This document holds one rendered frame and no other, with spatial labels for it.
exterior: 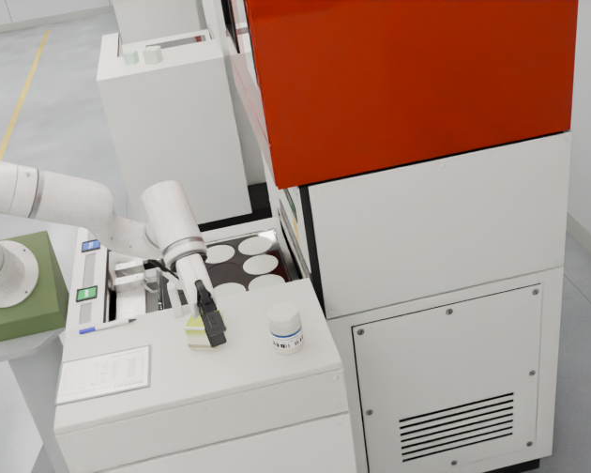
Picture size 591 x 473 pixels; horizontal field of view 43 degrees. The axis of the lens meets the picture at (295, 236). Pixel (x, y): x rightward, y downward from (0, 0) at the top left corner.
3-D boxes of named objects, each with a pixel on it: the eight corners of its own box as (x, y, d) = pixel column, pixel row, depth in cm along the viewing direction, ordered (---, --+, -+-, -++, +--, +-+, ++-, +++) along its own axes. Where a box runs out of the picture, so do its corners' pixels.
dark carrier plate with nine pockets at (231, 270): (272, 232, 225) (272, 230, 225) (294, 294, 196) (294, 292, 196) (160, 256, 222) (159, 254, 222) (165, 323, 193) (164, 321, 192)
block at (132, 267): (143, 267, 221) (142, 258, 219) (143, 272, 218) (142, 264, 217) (117, 272, 220) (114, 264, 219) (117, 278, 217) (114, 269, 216)
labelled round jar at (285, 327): (300, 331, 170) (295, 298, 166) (307, 351, 164) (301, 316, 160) (270, 339, 170) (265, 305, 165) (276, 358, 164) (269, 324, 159)
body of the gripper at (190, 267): (170, 272, 146) (189, 324, 143) (165, 254, 137) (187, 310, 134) (205, 259, 148) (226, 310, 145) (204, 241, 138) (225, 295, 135)
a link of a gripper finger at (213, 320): (197, 303, 135) (210, 337, 133) (196, 298, 132) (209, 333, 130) (213, 297, 136) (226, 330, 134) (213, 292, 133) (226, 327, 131)
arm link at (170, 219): (154, 262, 144) (172, 239, 137) (131, 204, 148) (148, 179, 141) (190, 255, 149) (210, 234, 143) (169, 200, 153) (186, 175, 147)
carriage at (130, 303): (146, 273, 223) (143, 265, 222) (149, 346, 192) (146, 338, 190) (119, 279, 222) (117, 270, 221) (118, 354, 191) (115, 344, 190)
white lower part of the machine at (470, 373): (458, 328, 315) (454, 152, 274) (553, 473, 245) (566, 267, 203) (296, 365, 308) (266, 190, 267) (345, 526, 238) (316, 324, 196)
